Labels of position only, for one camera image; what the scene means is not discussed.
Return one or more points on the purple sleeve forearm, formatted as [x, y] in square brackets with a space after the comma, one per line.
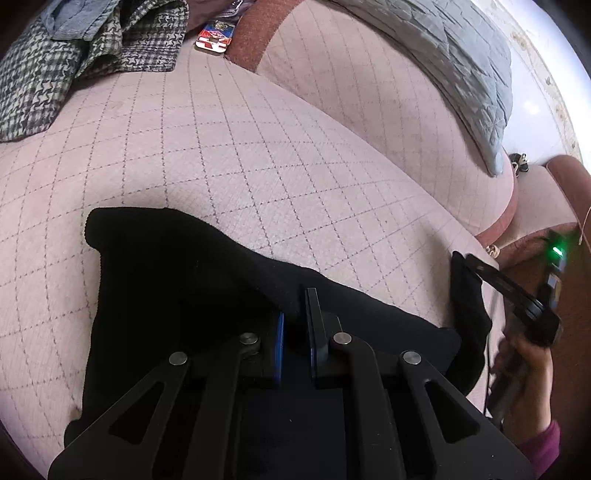
[543, 449]

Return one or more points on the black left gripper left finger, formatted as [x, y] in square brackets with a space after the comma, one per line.
[184, 419]

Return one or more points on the grey quilted blanket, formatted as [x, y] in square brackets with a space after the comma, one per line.
[463, 53]

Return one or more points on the black small item on ledge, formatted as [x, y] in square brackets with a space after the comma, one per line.
[519, 163]

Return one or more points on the red blue snack packet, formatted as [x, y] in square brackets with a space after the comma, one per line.
[215, 37]

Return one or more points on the pink bolster pillow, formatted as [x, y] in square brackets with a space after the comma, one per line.
[357, 76]

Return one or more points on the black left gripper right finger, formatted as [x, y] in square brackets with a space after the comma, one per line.
[402, 419]

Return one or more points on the black pants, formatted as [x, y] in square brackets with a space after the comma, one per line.
[170, 282]

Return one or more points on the blue denim garment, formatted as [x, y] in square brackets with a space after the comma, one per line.
[67, 20]

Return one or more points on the pink armrest cushion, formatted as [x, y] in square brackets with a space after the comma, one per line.
[554, 196]

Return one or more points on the houndstooth checked coat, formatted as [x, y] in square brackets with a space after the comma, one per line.
[37, 72]

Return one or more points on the right hand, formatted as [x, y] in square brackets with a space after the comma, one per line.
[530, 413]

